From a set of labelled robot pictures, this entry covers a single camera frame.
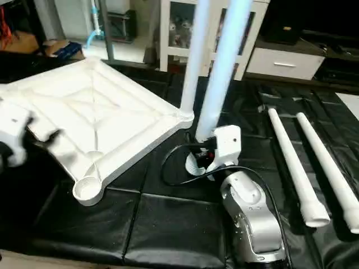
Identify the light blue plastic item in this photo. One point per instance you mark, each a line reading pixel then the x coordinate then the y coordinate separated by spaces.
pixel 94 25

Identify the black work mat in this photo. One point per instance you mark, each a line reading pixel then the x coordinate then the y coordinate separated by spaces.
pixel 168 224

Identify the black bag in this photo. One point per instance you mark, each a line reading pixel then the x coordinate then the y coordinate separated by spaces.
pixel 280 28

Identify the blue flat box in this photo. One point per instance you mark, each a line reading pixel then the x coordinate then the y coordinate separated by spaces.
pixel 70 50

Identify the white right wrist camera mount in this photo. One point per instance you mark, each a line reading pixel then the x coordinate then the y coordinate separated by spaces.
pixel 227 143

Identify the white glass door cabinet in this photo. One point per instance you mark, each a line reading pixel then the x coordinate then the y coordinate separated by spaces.
pixel 174 33

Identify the white plastic table top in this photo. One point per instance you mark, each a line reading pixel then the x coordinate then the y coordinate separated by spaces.
pixel 95 112

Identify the grey metal pole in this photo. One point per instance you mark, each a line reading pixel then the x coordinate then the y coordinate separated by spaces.
pixel 106 28

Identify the dark equipment rack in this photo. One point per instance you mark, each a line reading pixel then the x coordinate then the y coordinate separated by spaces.
pixel 122 25

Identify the brown wooden board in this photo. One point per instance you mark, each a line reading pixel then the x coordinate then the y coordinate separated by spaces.
pixel 19 43

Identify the white plastic table leg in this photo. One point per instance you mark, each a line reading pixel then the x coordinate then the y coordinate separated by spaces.
pixel 331 168
pixel 297 168
pixel 193 56
pixel 221 73

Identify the white drawer unit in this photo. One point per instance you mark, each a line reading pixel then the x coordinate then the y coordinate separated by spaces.
pixel 283 63

